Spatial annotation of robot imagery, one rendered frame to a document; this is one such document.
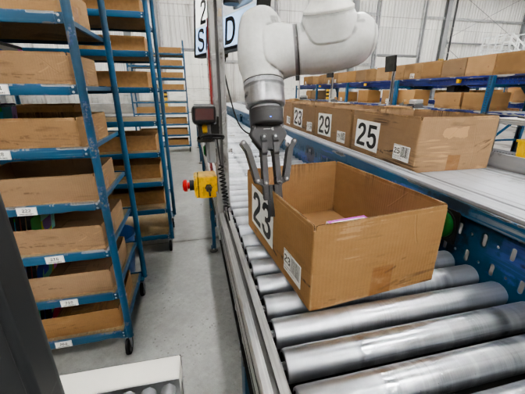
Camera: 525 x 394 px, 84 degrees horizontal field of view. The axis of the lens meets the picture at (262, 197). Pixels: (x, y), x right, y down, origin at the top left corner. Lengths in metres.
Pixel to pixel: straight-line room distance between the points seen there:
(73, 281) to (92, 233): 0.23
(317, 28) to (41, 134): 0.95
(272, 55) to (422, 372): 0.60
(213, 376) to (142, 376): 0.96
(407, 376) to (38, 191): 1.21
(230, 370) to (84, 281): 0.71
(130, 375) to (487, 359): 0.52
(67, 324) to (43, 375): 1.24
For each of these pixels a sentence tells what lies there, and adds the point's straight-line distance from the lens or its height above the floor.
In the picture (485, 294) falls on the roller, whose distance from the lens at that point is 0.76.
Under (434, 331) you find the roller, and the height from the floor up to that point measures 0.75.
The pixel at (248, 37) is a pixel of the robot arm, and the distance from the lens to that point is 0.69.
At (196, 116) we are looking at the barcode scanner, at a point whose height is 1.06.
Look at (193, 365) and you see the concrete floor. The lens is 1.50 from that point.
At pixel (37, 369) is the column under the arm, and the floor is 0.91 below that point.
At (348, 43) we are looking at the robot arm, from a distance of 0.67.
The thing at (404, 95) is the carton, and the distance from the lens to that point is 8.10.
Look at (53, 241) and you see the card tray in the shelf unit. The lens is 1.37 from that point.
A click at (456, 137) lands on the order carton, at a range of 1.11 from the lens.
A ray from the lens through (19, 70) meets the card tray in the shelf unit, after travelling 1.25.
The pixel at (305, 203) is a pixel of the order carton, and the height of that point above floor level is 0.79.
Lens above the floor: 1.12
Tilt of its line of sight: 20 degrees down
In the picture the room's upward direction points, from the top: straight up
